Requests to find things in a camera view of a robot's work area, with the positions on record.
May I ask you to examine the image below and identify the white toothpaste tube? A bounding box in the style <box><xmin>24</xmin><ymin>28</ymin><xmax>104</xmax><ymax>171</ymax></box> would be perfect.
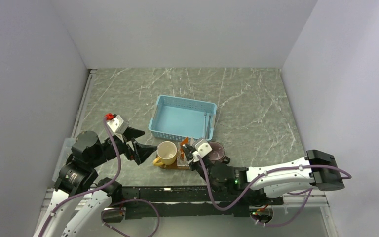
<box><xmin>189</xmin><ymin>137</ymin><xmax>196</xmax><ymax>147</ymax></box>

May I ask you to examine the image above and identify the clear glass holder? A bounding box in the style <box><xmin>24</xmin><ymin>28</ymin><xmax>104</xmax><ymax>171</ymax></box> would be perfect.
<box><xmin>176</xmin><ymin>141</ymin><xmax>190</xmax><ymax>169</ymax></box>

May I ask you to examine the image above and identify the grey toothbrush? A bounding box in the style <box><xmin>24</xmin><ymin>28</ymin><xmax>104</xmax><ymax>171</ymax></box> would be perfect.
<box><xmin>203</xmin><ymin>112</ymin><xmax>211</xmax><ymax>139</ymax></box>

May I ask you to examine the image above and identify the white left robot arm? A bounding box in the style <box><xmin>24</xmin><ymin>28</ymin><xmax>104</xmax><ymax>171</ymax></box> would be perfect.
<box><xmin>34</xmin><ymin>127</ymin><xmax>157</xmax><ymax>237</ymax></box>

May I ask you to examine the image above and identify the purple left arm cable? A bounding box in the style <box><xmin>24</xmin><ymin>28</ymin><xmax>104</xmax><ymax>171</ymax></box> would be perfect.
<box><xmin>36</xmin><ymin>118</ymin><xmax>160</xmax><ymax>237</ymax></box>

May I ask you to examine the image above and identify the oval wooden tray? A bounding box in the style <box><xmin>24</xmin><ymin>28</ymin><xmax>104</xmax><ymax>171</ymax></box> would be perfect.
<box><xmin>156</xmin><ymin>160</ymin><xmax>190</xmax><ymax>170</ymax></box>

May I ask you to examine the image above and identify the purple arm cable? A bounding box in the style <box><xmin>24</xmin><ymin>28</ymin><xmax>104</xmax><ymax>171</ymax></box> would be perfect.
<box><xmin>197</xmin><ymin>156</ymin><xmax>353</xmax><ymax>228</ymax></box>
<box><xmin>36</xmin><ymin>118</ymin><xmax>160</xmax><ymax>237</ymax></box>

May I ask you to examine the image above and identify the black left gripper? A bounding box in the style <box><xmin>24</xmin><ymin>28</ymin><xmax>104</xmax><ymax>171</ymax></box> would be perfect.
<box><xmin>89</xmin><ymin>126</ymin><xmax>157</xmax><ymax>167</ymax></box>

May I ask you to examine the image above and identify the light blue plastic basket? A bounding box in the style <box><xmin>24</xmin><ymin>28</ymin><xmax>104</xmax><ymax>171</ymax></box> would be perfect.
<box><xmin>148</xmin><ymin>95</ymin><xmax>217</xmax><ymax>141</ymax></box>

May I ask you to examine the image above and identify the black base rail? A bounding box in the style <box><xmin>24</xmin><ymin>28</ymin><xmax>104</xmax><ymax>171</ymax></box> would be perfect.
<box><xmin>109</xmin><ymin>186</ymin><xmax>284</xmax><ymax>220</ymax></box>

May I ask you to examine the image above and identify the orange toothpaste tube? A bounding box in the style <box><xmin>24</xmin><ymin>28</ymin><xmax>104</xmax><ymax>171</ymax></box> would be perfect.
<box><xmin>179</xmin><ymin>137</ymin><xmax>190</xmax><ymax>161</ymax></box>

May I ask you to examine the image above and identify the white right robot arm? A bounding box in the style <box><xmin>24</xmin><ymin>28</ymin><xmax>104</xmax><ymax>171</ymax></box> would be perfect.
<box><xmin>181</xmin><ymin>143</ymin><xmax>352</xmax><ymax>205</ymax></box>

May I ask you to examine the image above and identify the purple mug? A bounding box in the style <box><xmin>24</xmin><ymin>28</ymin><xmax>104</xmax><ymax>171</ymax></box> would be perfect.
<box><xmin>208</xmin><ymin>141</ymin><xmax>231</xmax><ymax>164</ymax></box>

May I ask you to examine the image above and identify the yellow mug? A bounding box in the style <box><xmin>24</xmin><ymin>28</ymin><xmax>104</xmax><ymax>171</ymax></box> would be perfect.
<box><xmin>152</xmin><ymin>141</ymin><xmax>178</xmax><ymax>166</ymax></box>

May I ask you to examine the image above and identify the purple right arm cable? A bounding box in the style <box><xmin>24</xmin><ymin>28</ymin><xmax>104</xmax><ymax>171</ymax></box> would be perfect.
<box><xmin>197</xmin><ymin>156</ymin><xmax>353</xmax><ymax>228</ymax></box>

